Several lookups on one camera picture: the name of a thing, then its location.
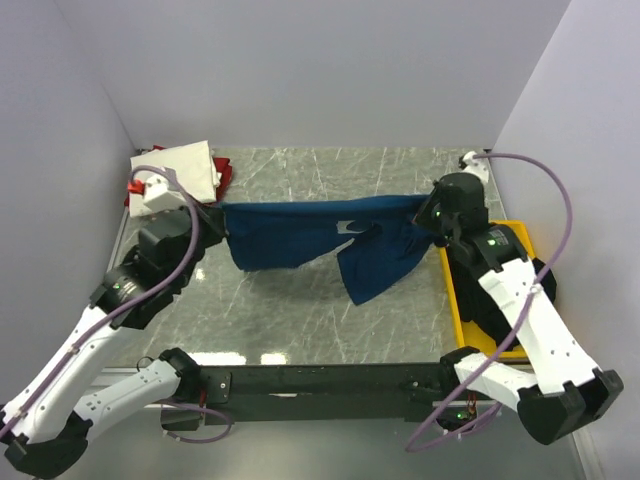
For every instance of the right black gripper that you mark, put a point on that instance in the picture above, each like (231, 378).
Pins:
(422, 216)

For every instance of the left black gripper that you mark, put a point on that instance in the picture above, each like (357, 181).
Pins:
(214, 219)

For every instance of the blue t shirt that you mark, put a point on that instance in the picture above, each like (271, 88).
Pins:
(376, 241)

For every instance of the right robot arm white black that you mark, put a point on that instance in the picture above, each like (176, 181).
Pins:
(566, 389)

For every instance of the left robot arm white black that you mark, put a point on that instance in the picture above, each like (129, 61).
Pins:
(48, 426)

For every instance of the folded red t shirt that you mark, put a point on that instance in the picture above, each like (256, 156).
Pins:
(225, 170)

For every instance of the folded white t shirt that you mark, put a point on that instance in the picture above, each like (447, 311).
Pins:
(195, 165)

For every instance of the black t shirt in bin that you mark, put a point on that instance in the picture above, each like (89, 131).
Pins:
(476, 305)

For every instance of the yellow plastic bin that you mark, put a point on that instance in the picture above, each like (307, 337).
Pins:
(469, 333)

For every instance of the black base beam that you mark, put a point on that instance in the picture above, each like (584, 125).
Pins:
(407, 391)

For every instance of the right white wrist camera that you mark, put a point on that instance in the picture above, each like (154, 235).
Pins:
(479, 167)

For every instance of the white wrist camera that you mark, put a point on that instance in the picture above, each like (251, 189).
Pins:
(151, 196)
(479, 167)

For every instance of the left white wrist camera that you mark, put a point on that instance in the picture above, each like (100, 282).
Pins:
(151, 196)

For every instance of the aluminium frame rail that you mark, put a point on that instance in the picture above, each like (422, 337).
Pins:
(69, 255)

